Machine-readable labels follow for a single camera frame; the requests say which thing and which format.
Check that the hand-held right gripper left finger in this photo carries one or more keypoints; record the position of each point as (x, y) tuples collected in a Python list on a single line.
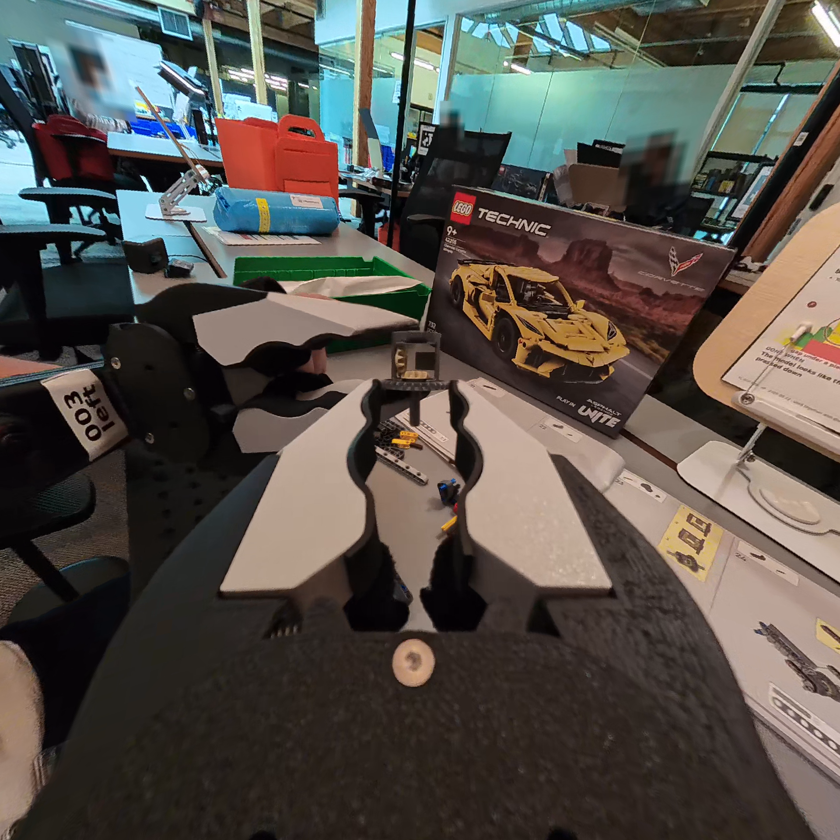
[(302, 518)]

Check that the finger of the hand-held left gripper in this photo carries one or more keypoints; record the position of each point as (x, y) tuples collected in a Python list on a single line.
[(295, 321), (275, 426)]

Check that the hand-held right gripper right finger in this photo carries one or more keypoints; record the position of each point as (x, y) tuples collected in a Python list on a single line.
[(531, 525)]

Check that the grey lego differential housing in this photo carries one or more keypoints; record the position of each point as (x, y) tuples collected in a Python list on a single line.
[(426, 387)]

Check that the lego chassis assembly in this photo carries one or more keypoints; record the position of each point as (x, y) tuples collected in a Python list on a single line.
[(400, 453)]

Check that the yellow car lego set box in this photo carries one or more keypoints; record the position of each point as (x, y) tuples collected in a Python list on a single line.
[(577, 315)]

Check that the lego instruction booklet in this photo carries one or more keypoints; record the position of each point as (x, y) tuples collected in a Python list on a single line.
[(754, 623)]

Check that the person's left hand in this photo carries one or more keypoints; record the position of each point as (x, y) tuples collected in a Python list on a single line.
[(319, 363)]

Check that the white paper bag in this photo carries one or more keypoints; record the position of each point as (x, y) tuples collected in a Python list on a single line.
[(354, 285)]

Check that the white label sheet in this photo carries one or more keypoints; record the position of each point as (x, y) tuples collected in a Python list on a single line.
[(262, 236)]

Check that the green plastic bin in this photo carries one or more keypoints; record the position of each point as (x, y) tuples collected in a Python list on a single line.
[(394, 302)]

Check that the small black device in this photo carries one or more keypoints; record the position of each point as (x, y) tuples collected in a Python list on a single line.
[(145, 256), (179, 268)]

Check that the blue wrapped roll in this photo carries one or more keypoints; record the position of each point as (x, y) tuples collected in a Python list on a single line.
[(275, 210)]

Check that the orange-red bag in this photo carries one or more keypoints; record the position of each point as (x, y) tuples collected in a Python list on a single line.
[(275, 154)]

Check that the white desk lamp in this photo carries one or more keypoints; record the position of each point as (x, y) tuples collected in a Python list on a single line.
[(177, 190)]

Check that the black mesh office chair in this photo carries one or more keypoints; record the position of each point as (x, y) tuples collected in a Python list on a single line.
[(453, 184)]

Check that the red office chair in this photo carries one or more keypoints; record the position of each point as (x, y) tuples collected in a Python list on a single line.
[(72, 151)]

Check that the printed instruction board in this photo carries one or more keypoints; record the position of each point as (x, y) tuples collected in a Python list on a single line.
[(787, 315)]

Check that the wooden post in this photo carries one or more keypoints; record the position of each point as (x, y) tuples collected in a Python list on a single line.
[(365, 79)]

